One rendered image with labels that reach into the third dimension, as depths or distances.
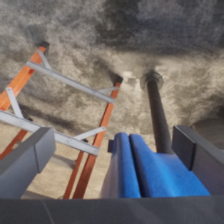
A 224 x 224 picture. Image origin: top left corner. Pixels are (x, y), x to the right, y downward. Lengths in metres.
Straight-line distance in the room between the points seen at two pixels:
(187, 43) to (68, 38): 0.61
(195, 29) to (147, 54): 0.25
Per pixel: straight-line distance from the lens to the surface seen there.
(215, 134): 1.15
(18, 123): 0.64
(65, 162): 1.13
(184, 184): 0.24
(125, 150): 0.27
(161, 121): 0.65
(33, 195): 0.93
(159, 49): 0.91
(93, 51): 0.92
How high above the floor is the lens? 0.85
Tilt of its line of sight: 51 degrees down
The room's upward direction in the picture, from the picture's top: 171 degrees counter-clockwise
